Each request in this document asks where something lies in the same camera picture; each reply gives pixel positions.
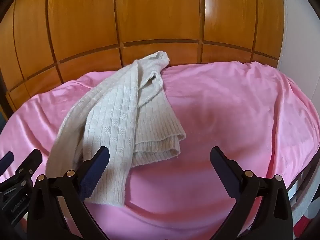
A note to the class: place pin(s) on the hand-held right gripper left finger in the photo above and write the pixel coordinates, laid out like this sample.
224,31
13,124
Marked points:
96,172

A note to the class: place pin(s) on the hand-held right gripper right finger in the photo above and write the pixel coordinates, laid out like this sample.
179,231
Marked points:
222,172

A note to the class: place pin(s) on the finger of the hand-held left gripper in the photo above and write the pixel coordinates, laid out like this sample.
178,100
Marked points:
31,162
6,159

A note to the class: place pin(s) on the cream knit sweater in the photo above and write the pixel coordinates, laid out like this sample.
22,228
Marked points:
117,110

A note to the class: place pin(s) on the pink bed sheet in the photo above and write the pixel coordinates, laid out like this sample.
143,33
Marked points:
220,110

